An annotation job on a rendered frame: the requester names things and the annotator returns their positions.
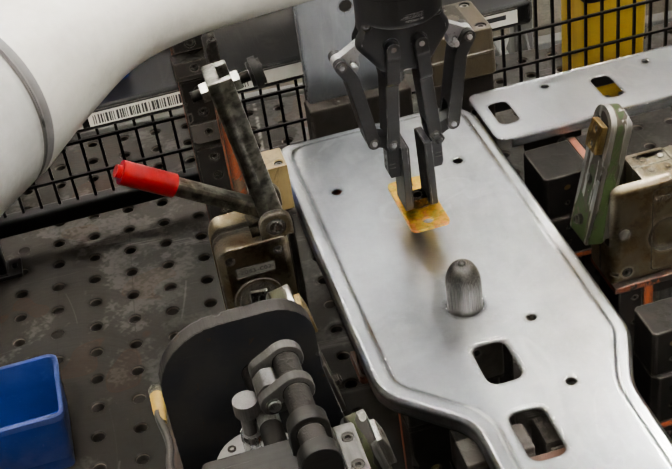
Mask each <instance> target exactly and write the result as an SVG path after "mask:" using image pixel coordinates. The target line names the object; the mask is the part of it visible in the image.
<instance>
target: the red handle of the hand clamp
mask: <svg viewBox="0 0 672 469"><path fill-rule="evenodd" d="M113 177H114V178H116V183H117V184H118V185H122V186H126V187H130V188H134V189H138V190H142V191H146V192H150V193H154V194H158V195H162V196H166V197H170V198H173V197H174V196H176V197H180V198H184V199H188V200H192V201H196V202H200V203H204V204H207V205H211V206H215V207H219V208H223V209H227V210H231V211H235V212H239V213H243V214H247V215H251V216H254V217H257V218H260V217H259V214H258V212H257V209H256V207H255V204H254V202H253V200H252V197H251V196H250V195H247V194H243V193H239V192H235V191H231V190H227V189H224V188H220V187H216V186H212V185H208V184H204V183H201V182H197V181H193V180H189V179H185V178H181V177H179V175H178V174H176V173H172V172H169V171H165V170H161V169H157V168H153V167H149V166H146V165H142V164H138V163H134V162H130V161H127V160H122V161H121V163H120V165H119V164H116V165H115V167H114V170H113Z"/></svg>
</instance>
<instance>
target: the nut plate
mask: <svg viewBox="0 0 672 469"><path fill-rule="evenodd" d="M411 178H412V186H413V187H412V190H413V202H414V209H413V210H410V211H406V210H405V208H404V206H403V204H402V203H401V201H400V199H399V197H398V195H397V187H396V182H392V183H390V184H388V190H389V192H390V194H391V196H392V197H393V199H394V201H395V203H396V205H397V206H398V208H399V210H400V212H401V214H402V216H403V217H404V219H405V221H406V223H407V225H408V226H409V228H410V230H411V231H412V232H413V233H420V232H424V231H427V230H431V229H435V228H439V227H442V226H446V225H448V224H449V223H450V218H449V217H448V215H447V213H446V212H445V210H444V208H443V207H442V205H441V203H440V202H439V200H438V203H437V204H432V205H431V204H430V202H429V201H428V196H427V194H426V192H425V191H424V189H423V188H421V182H420V176H415V177H411ZM425 219H432V220H433V221H432V222H430V223H425V222H423V221H424V220H425Z"/></svg>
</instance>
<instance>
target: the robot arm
mask: <svg viewBox="0 0 672 469"><path fill-rule="evenodd" d="M309 1H312V0H0V217H1V216H2V215H3V213H4V212H5V211H6V210H7V209H8V208H9V207H10V206H11V205H12V204H13V203H14V202H15V201H16V200H17V199H18V198H19V197H20V196H21V195H22V194H23V193H24V192H25V191H26V190H27V189H28V188H29V187H30V186H31V185H32V184H33V183H34V182H35V181H36V180H37V179H38V178H39V177H40V176H41V175H42V174H43V173H44V172H45V171H46V170H47V169H48V168H49V167H50V165H51V164H52V163H53V162H54V160H55V159H56V158H57V156H58V155H59V154H60V152H61V151H62V150H63V149H64V147H65V146H66V145H67V143H68V142H69V141H70V139H71V138H72V137H73V136H74V134H75V133H76V132H77V130H78V129H79V128H80V127H81V126H82V124H83V123H84V122H85V121H86V120H87V118H88V117H89V116H90V115H91V114H92V113H93V111H94V110H95V109H96V108H97V107H98V106H99V104H100V103H101V102H102V101H103V100H104V99H105V97H106V96H107V95H108V94H109V93H110V92H111V90H112V89H113V88H114V87H115V86H116V85H117V84H118V83H119V82H120V81H121V80H122V79H123V78H124V77H125V76H126V75H127V74H128V73H130V72H131V71H132V70H133V69H135V68H136V67H137V66H138V65H140V64H141V63H143V62H144V61H146V60H147V59H149V58H150V57H152V56H154V55H156V54H158V53H159V52H161V51H163V50H165V49H167V48H169V47H171V46H174V45H176V44H178V43H181V42H183V41H185V40H188V39H191V38H193V37H196V36H198V35H201V34H204V33H207V32H210V31H213V30H216V29H219V28H222V27H225V26H228V25H231V24H235V23H238V22H241V21H245V20H248V19H251V18H255V17H258V16H261V15H265V14H268V13H272V12H275V11H278V10H282V9H285V8H289V7H292V6H295V5H299V4H302V3H306V2H309ZM353 7H354V15H355V27H354V30H353V32H352V36H351V38H352V42H350V43H349V44H348V45H347V46H346V47H344V48H343V49H342V50H341V51H339V50H332V51H330V52H329V54H328V59H329V61H330V63H331V65H332V66H333V68H334V70H335V72H336V73H337V74H338V75H339V76H340V77H341V78H342V79H343V82H344V85H345V88H346V91H347V94H348V97H349V100H350V103H351V105H352V108H353V111H354V114H355V117H356V120H357V123H358V126H359V129H360V132H361V134H362V136H363V138H364V140H365V142H366V143H367V145H368V147H369V148H370V149H372V150H375V149H378V148H383V154H384V165H385V168H386V170H387V172H388V173H389V175H390V177H391V178H394V177H396V187H397V195H398V197H399V199H400V201H401V203H402V204H403V206H404V208H405V210H406V211H410V210H413V209H414V202H413V190H412V178H411V165H410V153H409V147H408V145H407V144H406V142H405V140H404V139H403V137H402V136H401V134H400V114H399V84H400V72H401V71H403V70H405V69H412V74H413V80H414V86H415V91H416V97H417V102H418V107H419V113H420V118H421V124H422V126H423V128H422V127H421V126H420V127H416V128H414V134H415V142H416V150H417V158H418V166H419V174H420V182H421V188H423V189H424V191H425V192H426V194H427V196H428V201H429V202H430V204H431V205H432V204H437V203H438V193H437V184H436V176H435V167H436V166H440V165H442V163H443V151H442V142H443V141H444V139H445V137H444V135H443V133H444V132H445V131H446V130H448V129H456V128H457V127H458V126H459V125H460V118H461V109H462V100H463V91H464V81H465V72H466V63H467V55H468V53H469V50H470V48H471V46H472V44H473V42H474V40H475V38H476V33H475V32H474V30H473V29H472V28H471V27H470V25H469V24H468V23H467V22H466V21H465V20H464V19H459V20H457V21H452V20H449V19H448V18H447V16H446V15H445V14H444V12H443V10H442V0H353ZM444 35H445V37H444ZM443 37H444V38H445V41H446V42H447V43H446V48H445V57H444V67H443V77H442V88H441V98H440V108H439V112H438V106H437V101H436V95H435V89H434V83H433V77H432V75H433V69H432V64H431V57H432V55H433V54H434V52H435V50H436V49H437V47H438V45H439V43H440V42H441V40H442V38H443ZM360 53H361V54H362V55H363V56H365V57H366V58H367V59H368V60H369V61H370V62H371V63H372V64H374V65H375V66H376V69H377V73H378V89H379V115H380V129H376V126H375V123H374V120H373V117H372V114H371V111H370V108H369V105H368V102H367V99H366V96H365V93H364V90H363V87H362V84H361V81H360V79H359V78H358V76H357V74H356V72H357V71H358V68H359V66H360V63H359V61H358V56H359V55H360ZM423 129H424V130H423Z"/></svg>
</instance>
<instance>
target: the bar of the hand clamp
mask: <svg viewBox="0 0 672 469"><path fill-rule="evenodd" d="M245 66H246V68H247V70H245V71H243V72H240V73H237V71H236V70H234V71H232V72H229V70H228V68H227V65H226V63H225V60H220V61H218V62H215V63H211V64H208V65H205V66H203V67H201V72H202V75H203V77H204V80H205V82H203V83H201V84H198V87H199V89H196V90H194V91H191V92H189V93H190V96H191V99H192V101H193V103H195V102H198V101H201V100H204V102H205V103H206V102H209V101H211V100H213V103H214V105H215V108H216V110H217V113H218V115H219V118H220V120H221V123H222V125H223V128H224V130H225V133H226V135H227V137H228V140H229V142H230V145H231V147H232V150H233V152H234V155H235V157H236V160H237V162H238V165H239V167H240V170H241V172H242V175H243V177H244V180H245V182H246V185H247V187H248V190H249V192H250V195H251V197H252V200H253V202H254V204H255V207H256V209H257V212H258V214H259V217H261V216H262V215H263V214H264V213H266V212H267V211H270V210H274V209H282V206H281V204H280V201H279V198H278V196H277V193H276V191H275V188H274V185H273V183H272V180H271V178H270V175H269V172H268V170H267V167H266V165H265V162H264V160H263V157H262V154H261V152H260V149H259V147H258V144H257V141H256V139H255V136H254V134H253V131H252V128H251V126H250V123H249V121H248V118H247V116H246V113H245V110H244V108H243V105H242V103H241V100H240V97H239V95H238V92H237V90H240V89H242V88H243V86H242V84H244V83H247V82H249V81H252V83H253V86H254V88H255V87H258V89H262V88H264V87H265V83H267V79H266V76H265V73H264V71H263V68H262V66H261V63H260V61H259V59H258V58H254V56H250V57H248V58H247V62H245Z"/></svg>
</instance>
